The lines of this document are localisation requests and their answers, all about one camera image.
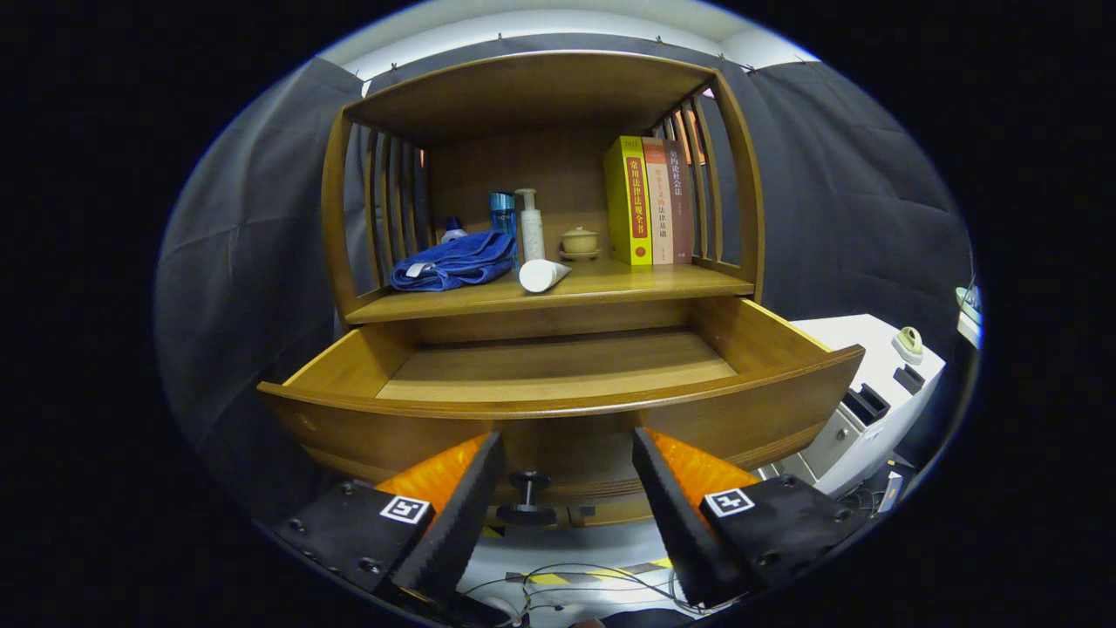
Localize white green cosmetic tube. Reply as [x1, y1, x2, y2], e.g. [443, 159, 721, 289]
[519, 258, 573, 294]

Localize orange white book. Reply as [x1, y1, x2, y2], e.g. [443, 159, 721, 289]
[642, 137, 674, 265]

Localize white pump bottle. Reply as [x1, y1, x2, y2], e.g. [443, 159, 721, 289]
[514, 188, 547, 263]

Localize wooden drawer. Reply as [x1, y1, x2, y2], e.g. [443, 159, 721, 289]
[257, 297, 866, 529]

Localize thick yellow book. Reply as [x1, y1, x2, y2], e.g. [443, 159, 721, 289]
[603, 135, 653, 266]

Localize brown book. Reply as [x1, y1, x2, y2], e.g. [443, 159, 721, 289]
[663, 140, 696, 264]

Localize blue folded towel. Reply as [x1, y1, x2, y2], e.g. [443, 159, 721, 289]
[390, 229, 518, 292]

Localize wooden cabinet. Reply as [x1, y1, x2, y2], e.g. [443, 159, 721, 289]
[320, 50, 766, 529]

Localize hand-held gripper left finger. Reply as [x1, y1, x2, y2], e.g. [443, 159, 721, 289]
[272, 430, 508, 611]

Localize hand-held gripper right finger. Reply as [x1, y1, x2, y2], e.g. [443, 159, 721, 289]
[632, 426, 873, 609]

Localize white plastic device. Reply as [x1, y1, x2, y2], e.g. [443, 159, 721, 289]
[955, 281, 983, 350]

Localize black cables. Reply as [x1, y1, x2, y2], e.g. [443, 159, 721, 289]
[462, 563, 694, 625]

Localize white side cabinet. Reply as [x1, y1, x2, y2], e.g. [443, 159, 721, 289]
[754, 314, 947, 498]

